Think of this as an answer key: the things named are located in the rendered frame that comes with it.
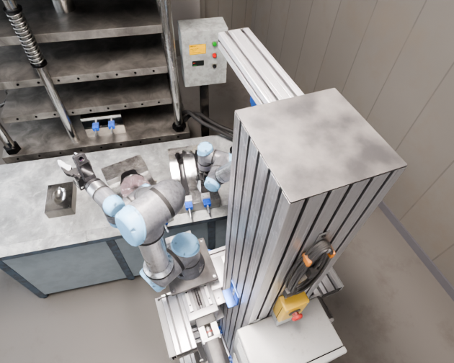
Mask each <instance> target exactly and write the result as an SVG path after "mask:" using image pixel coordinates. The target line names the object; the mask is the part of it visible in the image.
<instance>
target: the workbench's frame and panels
mask: <svg viewBox="0 0 454 363"><path fill-rule="evenodd" d="M227 217H228V216H224V217H219V218H213V219H208V220H201V221H197V222H193V223H185V224H181V225H173V226H169V227H167V228H168V230H169V233H167V231H166V229H165V232H164V235H163V239H164V244H165V246H166V248H167V245H166V240H165V238H168V237H171V236H175V235H176V234H178V233H183V232H187V231H189V230H190V231H191V234H193V235H194V236H196V238H197V239H200V238H204V240H205V244H206V246H207V248H208V249H210V250H214V249H217V248H220V247H223V246H225V245H226V229H227ZM143 263H144V259H143V256H142V254H141V251H140V249H139V247H138V246H131V245H130V244H129V243H128V242H127V241H126V240H125V239H124V238H123V236H115V237H111V238H103V239H99V240H95V241H87V242H83V243H76V244H71V245H67V246H60V247H56V248H49V249H44V250H40V251H33V252H29V253H24V254H17V255H13V256H5V257H1V258H0V269H1V270H3V271H4V272H6V273H7V274H8V275H9V276H10V277H12V278H14V279H15V280H17V281H18V282H19V283H20V284H22V285H23V286H24V287H26V288H27V289H28V290H30V291H31V292H33V293H34V294H35V295H37V296H38V297H39V298H47V297H48V295H49V294H50V293H54V292H61V291H65V290H71V289H75V288H79V287H85V286H89V285H93V284H99V283H103V282H110V281H114V280H117V279H124V278H128V280H134V279H135V276H138V275H140V270H142V268H143Z"/></svg>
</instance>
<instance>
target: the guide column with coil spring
mask: <svg viewBox="0 0 454 363"><path fill-rule="evenodd" d="M2 1H3V3H4V6H5V7H6V9H7V10H15V9H17V8H18V5H17V3H16V1H15V0H2ZM21 17H22V14H21V15H19V16H18V17H11V19H12V20H16V19H19V18H21ZM23 21H24V19H22V20H20V21H18V22H13V23H14V24H20V23H22V22H23ZM24 26H26V23H24V24H23V25H20V26H15V27H16V28H22V27H24ZM27 30H28V27H27V28H25V29H23V30H17V31H18V32H25V31H27ZM29 34H30V31H29V32H27V33H25V34H22V35H19V36H20V37H24V36H27V35H29ZM30 38H32V35H30V36H29V37H26V38H21V39H22V40H29V39H30ZM33 41H34V40H33V39H32V40H31V41H29V42H24V43H23V44H24V45H27V44H30V43H32V42H33ZM35 45H36V44H35V43H34V44H33V45H30V46H25V48H32V47H34V46H35ZM35 50H37V47H36V48H34V49H32V50H27V52H32V51H35ZM38 53H39V51H37V52H36V53H31V54H29V55H36V54H38ZM40 56H41V54H39V55H38V56H36V57H33V58H31V59H36V58H39V57H40ZM41 60H42V58H41V59H39V60H35V61H33V63H37V62H40V61H41ZM36 70H37V72H38V74H39V76H40V78H41V80H42V82H43V84H44V86H45V88H46V90H47V92H48V94H49V96H50V98H51V100H52V102H53V104H54V106H55V108H56V110H57V112H58V114H59V116H60V118H61V120H62V123H63V125H64V127H65V129H66V131H67V133H68V135H69V137H70V139H71V141H72V142H73V143H77V142H79V141H80V139H79V136H78V134H77V132H76V130H75V128H74V125H73V123H72V121H71V119H70V117H69V115H68V113H67V111H66V108H65V106H64V104H63V102H62V100H61V98H60V95H59V93H58V91H57V89H56V87H55V84H54V83H53V80H52V78H51V76H50V74H49V72H48V70H47V68H46V66H45V67H42V68H36Z"/></svg>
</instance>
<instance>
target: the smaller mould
mask: <svg viewBox="0 0 454 363"><path fill-rule="evenodd" d="M76 193H77V187H76V185H75V184H74V182H73V181H71V182H66V183H61V184H52V185H48V188H47V194H46V200H45V210H44V213H45V214H46V215H47V216H48V218H57V217H62V216H67V215H75V214H76Z"/></svg>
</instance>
